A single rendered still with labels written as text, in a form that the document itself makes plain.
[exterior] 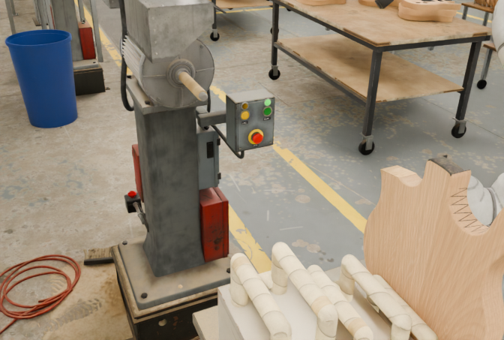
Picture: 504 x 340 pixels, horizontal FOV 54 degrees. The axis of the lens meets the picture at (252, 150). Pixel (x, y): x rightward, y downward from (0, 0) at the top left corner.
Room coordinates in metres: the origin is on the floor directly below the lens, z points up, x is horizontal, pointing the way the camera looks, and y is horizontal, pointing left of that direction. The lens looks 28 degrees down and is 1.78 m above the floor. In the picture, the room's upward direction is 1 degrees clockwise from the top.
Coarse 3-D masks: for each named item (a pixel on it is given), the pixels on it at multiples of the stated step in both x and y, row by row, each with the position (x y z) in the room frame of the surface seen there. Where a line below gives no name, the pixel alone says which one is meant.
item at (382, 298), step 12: (348, 264) 0.77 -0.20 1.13; (360, 264) 0.76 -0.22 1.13; (360, 276) 0.73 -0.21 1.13; (372, 276) 0.73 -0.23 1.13; (372, 288) 0.70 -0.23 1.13; (384, 288) 0.70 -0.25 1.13; (384, 300) 0.67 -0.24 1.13; (384, 312) 0.66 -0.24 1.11; (396, 312) 0.64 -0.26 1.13; (396, 324) 0.62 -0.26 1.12; (408, 324) 0.62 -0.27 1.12
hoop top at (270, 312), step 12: (240, 264) 0.67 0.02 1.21; (240, 276) 0.65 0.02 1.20; (252, 276) 0.63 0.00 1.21; (252, 288) 0.61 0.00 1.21; (264, 288) 0.61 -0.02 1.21; (252, 300) 0.60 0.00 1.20; (264, 300) 0.58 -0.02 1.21; (264, 312) 0.56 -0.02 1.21; (276, 312) 0.56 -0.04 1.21; (276, 324) 0.53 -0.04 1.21; (288, 324) 0.54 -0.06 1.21; (276, 336) 0.52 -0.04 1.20
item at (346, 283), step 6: (342, 264) 0.78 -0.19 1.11; (342, 270) 0.78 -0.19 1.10; (342, 276) 0.78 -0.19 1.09; (348, 276) 0.77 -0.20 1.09; (342, 282) 0.78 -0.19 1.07; (348, 282) 0.77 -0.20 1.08; (354, 282) 0.78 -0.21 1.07; (342, 288) 0.78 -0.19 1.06; (348, 288) 0.77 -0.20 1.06; (348, 294) 0.77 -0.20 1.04; (348, 300) 0.77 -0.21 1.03
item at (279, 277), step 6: (276, 264) 0.71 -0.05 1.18; (276, 270) 0.71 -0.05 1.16; (282, 270) 0.71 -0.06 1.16; (276, 276) 0.71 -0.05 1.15; (282, 276) 0.71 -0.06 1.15; (276, 282) 0.71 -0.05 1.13; (282, 282) 0.71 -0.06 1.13; (276, 288) 0.71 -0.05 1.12; (282, 288) 0.71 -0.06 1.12; (276, 294) 0.71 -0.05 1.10; (282, 294) 0.71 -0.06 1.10
